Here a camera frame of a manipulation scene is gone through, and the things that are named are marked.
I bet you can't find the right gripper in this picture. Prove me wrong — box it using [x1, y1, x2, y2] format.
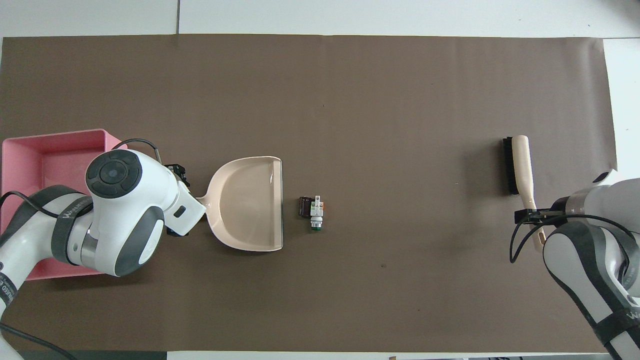
[550, 196, 571, 226]

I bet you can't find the cream brush with black bristles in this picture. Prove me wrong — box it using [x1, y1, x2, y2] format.
[502, 135, 547, 252]

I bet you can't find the cream plastic dustpan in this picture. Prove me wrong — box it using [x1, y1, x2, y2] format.
[196, 156, 284, 252]

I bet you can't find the pink plastic bin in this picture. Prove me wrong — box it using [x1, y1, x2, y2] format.
[1, 129, 128, 281]

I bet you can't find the black cable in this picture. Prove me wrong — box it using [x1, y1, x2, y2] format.
[509, 214, 640, 264]
[0, 322, 77, 360]
[111, 138, 164, 165]

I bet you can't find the white push button switch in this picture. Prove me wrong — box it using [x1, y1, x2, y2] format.
[309, 196, 327, 232]

